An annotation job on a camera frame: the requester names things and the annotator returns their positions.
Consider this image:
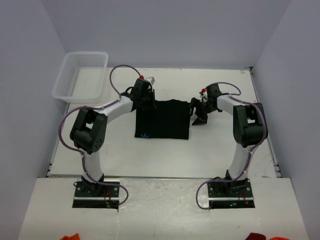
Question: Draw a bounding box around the white plastic basket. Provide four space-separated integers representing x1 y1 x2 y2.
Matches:
52 51 109 104

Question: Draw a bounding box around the black t shirt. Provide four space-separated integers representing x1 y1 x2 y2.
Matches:
134 99 191 140

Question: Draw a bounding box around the orange cloth bottom left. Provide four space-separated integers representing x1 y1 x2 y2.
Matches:
60 233 80 240

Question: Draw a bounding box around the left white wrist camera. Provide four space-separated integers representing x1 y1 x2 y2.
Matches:
145 76 155 86

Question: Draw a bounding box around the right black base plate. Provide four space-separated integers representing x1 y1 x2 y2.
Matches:
207 178 255 209

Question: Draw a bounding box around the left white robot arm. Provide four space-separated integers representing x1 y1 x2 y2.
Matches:
70 77 156 197

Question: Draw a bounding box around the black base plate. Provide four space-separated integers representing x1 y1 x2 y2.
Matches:
72 180 120 210
207 178 255 209

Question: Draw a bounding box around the orange cloth bottom right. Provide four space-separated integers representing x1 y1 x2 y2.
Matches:
269 236 291 240

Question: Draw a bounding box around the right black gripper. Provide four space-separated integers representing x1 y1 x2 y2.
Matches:
183 98 218 127

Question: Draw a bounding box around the orange cloth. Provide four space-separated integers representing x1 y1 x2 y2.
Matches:
60 233 80 240
269 236 291 240

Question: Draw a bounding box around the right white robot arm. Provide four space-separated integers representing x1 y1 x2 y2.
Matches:
189 82 268 197

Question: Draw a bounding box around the dark red cloth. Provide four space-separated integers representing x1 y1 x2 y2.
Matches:
245 232 267 240

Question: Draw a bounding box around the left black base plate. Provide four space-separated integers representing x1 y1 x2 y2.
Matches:
72 180 120 210

